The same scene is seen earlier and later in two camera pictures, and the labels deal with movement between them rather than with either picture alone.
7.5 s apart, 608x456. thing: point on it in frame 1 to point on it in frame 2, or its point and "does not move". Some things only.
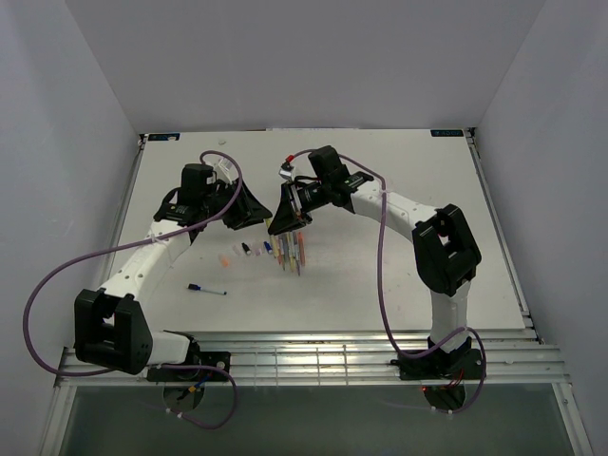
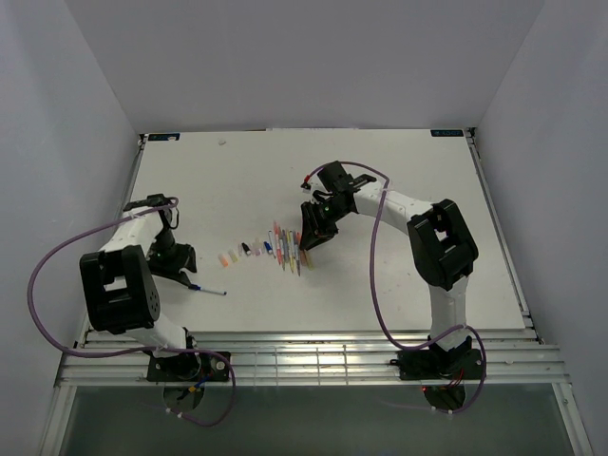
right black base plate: x=463 y=365 does not move
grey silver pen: x=284 y=242 does not move
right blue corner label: x=446 y=132 does not move
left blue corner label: x=163 y=137 does not move
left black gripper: x=249 y=210 to x=186 y=257
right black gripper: x=286 y=216 to x=313 y=232
